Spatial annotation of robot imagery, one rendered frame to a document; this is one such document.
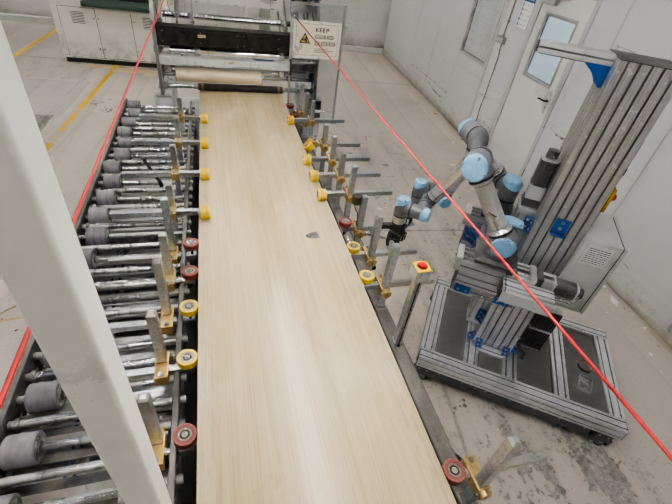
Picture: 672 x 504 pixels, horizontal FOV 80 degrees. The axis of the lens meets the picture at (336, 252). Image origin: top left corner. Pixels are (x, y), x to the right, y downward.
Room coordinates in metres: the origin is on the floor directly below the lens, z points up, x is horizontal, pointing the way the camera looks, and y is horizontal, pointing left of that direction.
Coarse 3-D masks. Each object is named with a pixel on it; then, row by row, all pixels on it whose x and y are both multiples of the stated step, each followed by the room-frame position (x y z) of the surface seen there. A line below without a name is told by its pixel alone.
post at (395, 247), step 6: (396, 246) 1.58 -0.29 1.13; (390, 252) 1.59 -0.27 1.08; (396, 252) 1.58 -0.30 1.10; (390, 258) 1.58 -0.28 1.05; (396, 258) 1.58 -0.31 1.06; (390, 264) 1.57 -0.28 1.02; (390, 270) 1.58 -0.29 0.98; (384, 276) 1.59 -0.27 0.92; (390, 276) 1.58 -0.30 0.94; (384, 282) 1.58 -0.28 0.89; (390, 282) 1.58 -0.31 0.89; (384, 288) 1.57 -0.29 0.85; (378, 294) 1.60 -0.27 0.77; (378, 300) 1.59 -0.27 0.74; (384, 300) 1.58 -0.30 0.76
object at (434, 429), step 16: (336, 208) 2.51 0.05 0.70; (352, 240) 2.15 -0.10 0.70; (384, 320) 1.49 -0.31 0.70; (400, 352) 1.29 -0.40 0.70; (400, 368) 1.20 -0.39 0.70; (416, 384) 1.12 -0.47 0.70; (416, 400) 1.03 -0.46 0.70; (432, 416) 0.97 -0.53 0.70; (432, 432) 0.89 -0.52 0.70; (448, 448) 0.84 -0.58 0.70
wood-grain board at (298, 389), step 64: (256, 128) 3.26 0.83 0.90; (256, 192) 2.24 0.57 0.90; (256, 256) 1.61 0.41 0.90; (320, 256) 1.69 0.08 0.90; (256, 320) 1.18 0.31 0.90; (320, 320) 1.24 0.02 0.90; (256, 384) 0.87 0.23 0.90; (320, 384) 0.91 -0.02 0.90; (384, 384) 0.95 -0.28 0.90; (256, 448) 0.63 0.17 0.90; (320, 448) 0.66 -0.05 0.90; (384, 448) 0.70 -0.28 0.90
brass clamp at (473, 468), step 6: (468, 456) 0.74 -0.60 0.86; (474, 456) 0.74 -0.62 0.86; (462, 462) 0.72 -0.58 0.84; (468, 462) 0.71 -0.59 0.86; (474, 462) 0.72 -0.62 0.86; (468, 468) 0.69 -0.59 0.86; (474, 468) 0.70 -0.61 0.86; (480, 468) 0.70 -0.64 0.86; (474, 474) 0.67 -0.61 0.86; (468, 480) 0.67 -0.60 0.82; (474, 480) 0.65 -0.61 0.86; (474, 486) 0.64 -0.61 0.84; (486, 486) 0.64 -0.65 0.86; (474, 492) 0.63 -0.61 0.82; (480, 492) 0.62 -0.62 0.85; (486, 492) 0.62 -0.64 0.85; (480, 498) 0.60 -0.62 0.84; (486, 498) 0.61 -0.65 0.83
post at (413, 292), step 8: (416, 288) 1.33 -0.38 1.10; (408, 296) 1.35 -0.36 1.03; (416, 296) 1.34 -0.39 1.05; (408, 304) 1.33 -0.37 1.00; (408, 312) 1.33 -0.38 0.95; (400, 320) 1.35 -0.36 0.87; (408, 320) 1.34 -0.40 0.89; (400, 328) 1.33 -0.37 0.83; (400, 336) 1.33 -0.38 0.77; (400, 344) 1.33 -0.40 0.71
